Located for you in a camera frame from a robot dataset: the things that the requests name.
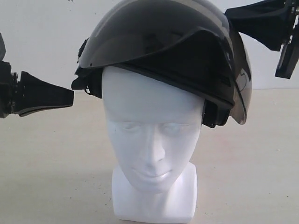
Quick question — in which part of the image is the black helmet with visor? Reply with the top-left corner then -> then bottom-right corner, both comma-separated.
71,0 -> 252,128

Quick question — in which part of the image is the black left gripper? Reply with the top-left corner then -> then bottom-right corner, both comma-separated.
0,61 -> 74,119

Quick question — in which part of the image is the white mannequin head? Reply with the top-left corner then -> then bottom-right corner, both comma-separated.
102,67 -> 205,224

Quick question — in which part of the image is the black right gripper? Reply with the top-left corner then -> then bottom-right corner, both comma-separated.
225,0 -> 299,78

